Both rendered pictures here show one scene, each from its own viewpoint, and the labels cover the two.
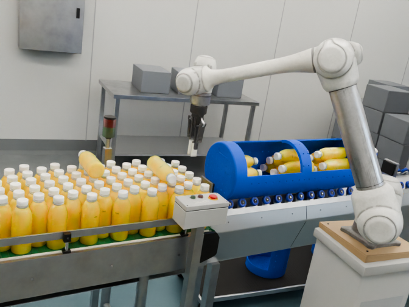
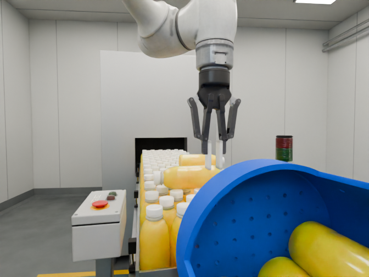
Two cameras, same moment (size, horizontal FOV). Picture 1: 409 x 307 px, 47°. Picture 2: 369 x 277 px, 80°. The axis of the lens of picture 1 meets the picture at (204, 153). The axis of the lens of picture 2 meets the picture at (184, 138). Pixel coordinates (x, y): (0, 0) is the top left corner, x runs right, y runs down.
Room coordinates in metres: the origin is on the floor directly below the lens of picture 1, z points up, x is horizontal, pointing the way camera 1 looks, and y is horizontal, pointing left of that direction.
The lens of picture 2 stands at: (2.15, -0.47, 1.28)
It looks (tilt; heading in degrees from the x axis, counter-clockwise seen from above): 2 degrees down; 112
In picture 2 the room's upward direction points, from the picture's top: straight up
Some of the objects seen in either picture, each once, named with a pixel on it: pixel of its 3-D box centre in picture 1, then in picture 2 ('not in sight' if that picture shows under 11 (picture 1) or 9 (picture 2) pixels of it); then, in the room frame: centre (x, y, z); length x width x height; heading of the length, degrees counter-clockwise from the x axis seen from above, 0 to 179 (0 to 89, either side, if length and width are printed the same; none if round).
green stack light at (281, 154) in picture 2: (109, 131); (284, 154); (2.19, 0.48, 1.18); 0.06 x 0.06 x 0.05
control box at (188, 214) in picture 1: (200, 209); (104, 219); (1.74, -0.02, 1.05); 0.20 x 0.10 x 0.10; 123
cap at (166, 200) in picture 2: (188, 184); (166, 201); (1.89, 0.05, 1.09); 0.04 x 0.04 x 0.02
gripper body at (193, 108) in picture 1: (198, 114); (213, 90); (2.02, 0.06, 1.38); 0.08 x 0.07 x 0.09; 32
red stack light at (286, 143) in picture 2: (109, 122); (284, 143); (2.19, 0.48, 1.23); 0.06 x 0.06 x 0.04
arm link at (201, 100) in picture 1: (200, 98); (214, 59); (2.02, 0.06, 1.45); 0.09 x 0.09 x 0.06
